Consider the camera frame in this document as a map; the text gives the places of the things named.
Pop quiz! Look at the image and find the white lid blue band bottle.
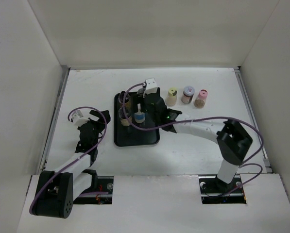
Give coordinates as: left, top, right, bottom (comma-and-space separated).
134, 103, 145, 124

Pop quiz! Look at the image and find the black cap sauce bottle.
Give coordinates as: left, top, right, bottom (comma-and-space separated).
118, 91, 131, 109
118, 107, 132, 127

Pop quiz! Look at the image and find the yellow lid spice bottle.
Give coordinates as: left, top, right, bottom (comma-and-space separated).
165, 88, 177, 106

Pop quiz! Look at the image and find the grey lid red label jar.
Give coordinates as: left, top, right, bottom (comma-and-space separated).
181, 85, 195, 104

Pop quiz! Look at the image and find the pink lid spice bottle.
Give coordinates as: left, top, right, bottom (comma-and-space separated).
194, 89, 208, 108

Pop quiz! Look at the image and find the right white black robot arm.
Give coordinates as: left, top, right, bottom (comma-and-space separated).
136, 88, 253, 192

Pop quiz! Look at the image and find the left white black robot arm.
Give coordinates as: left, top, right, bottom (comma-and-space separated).
29, 107, 111, 218

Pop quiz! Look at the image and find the black rectangular plastic tray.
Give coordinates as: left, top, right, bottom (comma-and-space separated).
114, 92, 160, 147

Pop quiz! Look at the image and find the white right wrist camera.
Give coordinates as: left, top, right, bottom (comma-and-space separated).
143, 78, 158, 97

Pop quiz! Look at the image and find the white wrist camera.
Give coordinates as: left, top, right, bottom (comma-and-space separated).
71, 110, 87, 127
143, 78, 158, 97

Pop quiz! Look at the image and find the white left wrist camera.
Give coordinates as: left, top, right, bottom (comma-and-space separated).
71, 110, 87, 127

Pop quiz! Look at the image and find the left metal table rail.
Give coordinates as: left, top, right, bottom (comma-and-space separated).
36, 65, 70, 174

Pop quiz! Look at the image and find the metal table rail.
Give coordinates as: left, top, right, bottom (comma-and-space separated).
36, 65, 70, 174
234, 67, 273, 173

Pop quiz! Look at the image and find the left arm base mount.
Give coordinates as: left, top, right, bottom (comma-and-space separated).
73, 176, 114, 205

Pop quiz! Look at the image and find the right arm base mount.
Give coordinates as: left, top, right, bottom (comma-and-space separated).
199, 175, 246, 204

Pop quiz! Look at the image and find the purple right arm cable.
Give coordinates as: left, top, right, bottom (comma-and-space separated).
121, 82, 265, 197

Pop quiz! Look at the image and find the right metal table rail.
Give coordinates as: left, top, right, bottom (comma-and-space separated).
234, 67, 273, 173

